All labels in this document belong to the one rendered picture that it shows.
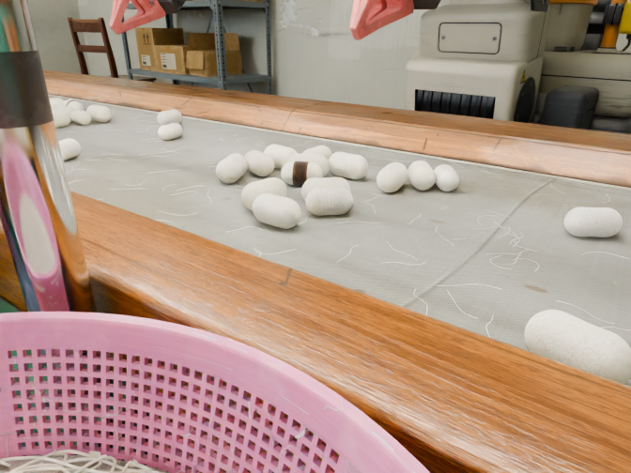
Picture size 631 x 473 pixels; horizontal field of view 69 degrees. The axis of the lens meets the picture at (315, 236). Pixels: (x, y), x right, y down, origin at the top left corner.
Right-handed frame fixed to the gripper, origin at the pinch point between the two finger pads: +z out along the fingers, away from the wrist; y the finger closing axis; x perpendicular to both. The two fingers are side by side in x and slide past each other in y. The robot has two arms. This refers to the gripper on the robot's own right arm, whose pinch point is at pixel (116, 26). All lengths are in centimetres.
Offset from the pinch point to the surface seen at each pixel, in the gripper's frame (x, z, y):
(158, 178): -3.5, 22.4, 31.4
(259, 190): -5.3, 22.0, 43.7
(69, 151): -5.3, 22.8, 20.5
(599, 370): -9, 27, 65
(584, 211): 0, 16, 62
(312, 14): 129, -161, -113
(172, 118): 5.5, 10.1, 14.9
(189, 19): 137, -169, -235
